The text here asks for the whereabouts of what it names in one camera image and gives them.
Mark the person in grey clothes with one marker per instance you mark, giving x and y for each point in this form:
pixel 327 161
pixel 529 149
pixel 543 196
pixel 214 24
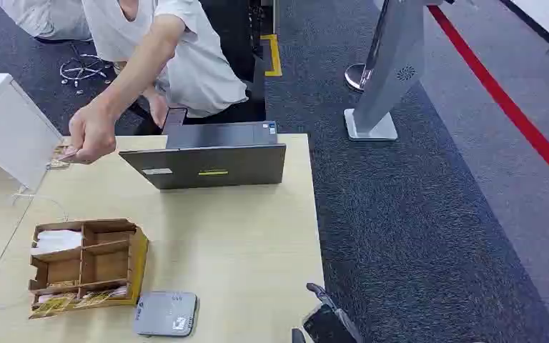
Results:
pixel 42 16

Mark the red floor tape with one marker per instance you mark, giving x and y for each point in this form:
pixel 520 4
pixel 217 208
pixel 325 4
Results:
pixel 506 102

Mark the person in white top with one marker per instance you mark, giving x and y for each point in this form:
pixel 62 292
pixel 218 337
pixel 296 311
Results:
pixel 198 66

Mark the white desk partition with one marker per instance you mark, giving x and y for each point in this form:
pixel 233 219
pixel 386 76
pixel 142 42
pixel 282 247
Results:
pixel 9 128

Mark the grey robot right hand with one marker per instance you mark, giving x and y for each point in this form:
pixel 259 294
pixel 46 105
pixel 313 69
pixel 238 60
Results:
pixel 338 326

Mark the white platform with black edge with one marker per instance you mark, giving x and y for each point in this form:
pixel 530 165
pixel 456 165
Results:
pixel 547 16

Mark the gold card stack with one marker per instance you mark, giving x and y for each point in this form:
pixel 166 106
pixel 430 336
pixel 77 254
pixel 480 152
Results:
pixel 66 300

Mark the silver kiosk stand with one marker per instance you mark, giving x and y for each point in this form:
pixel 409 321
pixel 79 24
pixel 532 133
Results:
pixel 388 71

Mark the black cabinet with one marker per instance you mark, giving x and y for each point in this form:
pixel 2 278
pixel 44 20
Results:
pixel 236 47

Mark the chrome chair base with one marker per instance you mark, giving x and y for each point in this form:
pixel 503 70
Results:
pixel 82 68

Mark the yellow floor tape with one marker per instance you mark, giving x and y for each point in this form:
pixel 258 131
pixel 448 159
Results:
pixel 272 54

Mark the grey laptop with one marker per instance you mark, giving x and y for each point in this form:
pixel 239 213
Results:
pixel 208 163

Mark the chrome stanchion base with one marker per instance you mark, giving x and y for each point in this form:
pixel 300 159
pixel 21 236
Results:
pixel 356 77

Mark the wooden card box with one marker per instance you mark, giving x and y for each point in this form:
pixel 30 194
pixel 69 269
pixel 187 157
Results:
pixel 106 267

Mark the grey card reader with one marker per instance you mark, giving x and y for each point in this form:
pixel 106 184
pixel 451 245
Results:
pixel 165 313

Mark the person's right hand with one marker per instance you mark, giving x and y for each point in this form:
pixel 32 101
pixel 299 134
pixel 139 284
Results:
pixel 92 135

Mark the person's left hand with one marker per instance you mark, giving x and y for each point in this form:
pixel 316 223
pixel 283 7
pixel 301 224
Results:
pixel 157 106

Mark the dark phone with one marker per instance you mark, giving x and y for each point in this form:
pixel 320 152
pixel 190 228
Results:
pixel 175 119

